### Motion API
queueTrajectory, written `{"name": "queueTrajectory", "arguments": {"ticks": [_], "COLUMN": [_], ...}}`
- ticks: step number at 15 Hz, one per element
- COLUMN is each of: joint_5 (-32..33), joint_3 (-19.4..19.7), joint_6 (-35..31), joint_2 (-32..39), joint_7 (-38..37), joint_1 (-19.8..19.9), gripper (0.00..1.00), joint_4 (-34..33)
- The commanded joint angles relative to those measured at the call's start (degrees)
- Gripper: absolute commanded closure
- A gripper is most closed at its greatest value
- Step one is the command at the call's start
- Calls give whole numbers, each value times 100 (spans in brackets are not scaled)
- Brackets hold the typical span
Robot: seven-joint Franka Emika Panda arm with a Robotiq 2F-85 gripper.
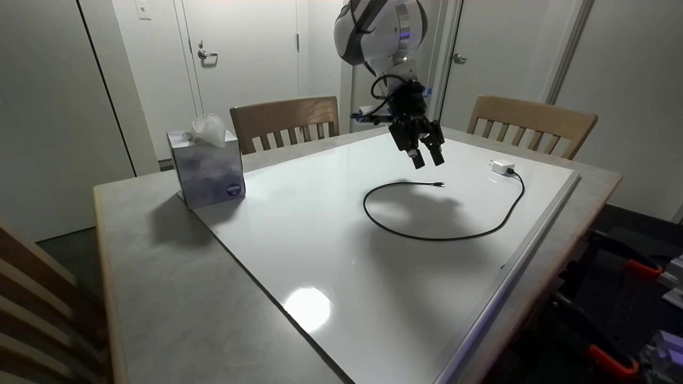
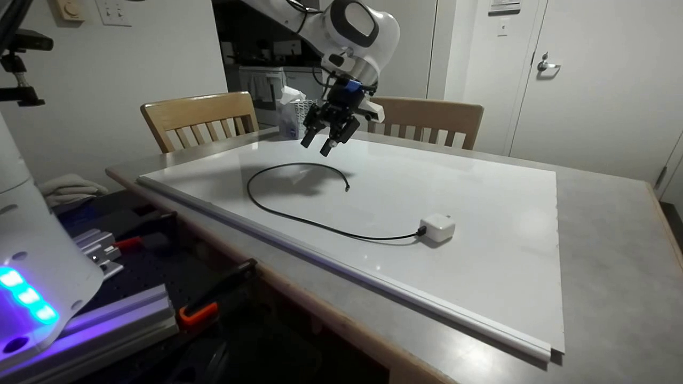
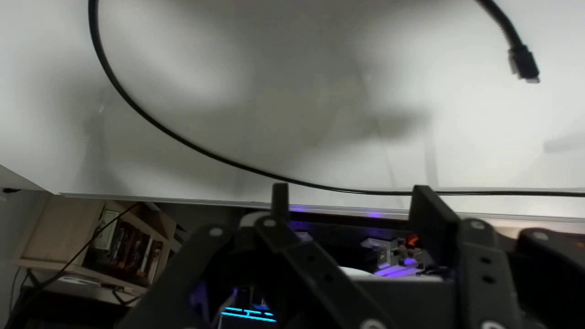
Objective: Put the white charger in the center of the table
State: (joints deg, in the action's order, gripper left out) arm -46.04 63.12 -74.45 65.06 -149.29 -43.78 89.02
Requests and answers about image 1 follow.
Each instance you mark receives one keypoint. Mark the blue grey tissue box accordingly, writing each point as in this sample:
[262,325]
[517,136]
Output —
[205,174]

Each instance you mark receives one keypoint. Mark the white light switch plate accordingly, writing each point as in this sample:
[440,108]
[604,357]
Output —
[144,10]

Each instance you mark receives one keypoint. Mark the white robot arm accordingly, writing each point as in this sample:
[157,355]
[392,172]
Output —
[376,33]

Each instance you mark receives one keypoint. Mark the white charger adapter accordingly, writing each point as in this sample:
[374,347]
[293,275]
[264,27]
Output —
[502,168]

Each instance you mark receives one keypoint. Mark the black robot stand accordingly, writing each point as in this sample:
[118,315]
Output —
[568,300]

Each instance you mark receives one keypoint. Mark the silver door knob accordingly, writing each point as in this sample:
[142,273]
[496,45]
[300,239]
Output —
[460,58]

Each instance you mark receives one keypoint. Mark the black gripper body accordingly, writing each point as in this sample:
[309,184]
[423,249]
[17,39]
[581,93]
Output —
[413,114]

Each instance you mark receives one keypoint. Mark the large white board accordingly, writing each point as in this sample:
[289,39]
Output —
[355,300]

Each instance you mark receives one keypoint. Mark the light wooden slat-back chair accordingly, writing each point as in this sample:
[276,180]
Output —
[531,114]
[35,284]
[285,117]

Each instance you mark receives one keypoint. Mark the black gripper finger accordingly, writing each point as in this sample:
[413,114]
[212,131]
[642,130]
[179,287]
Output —
[415,155]
[433,151]

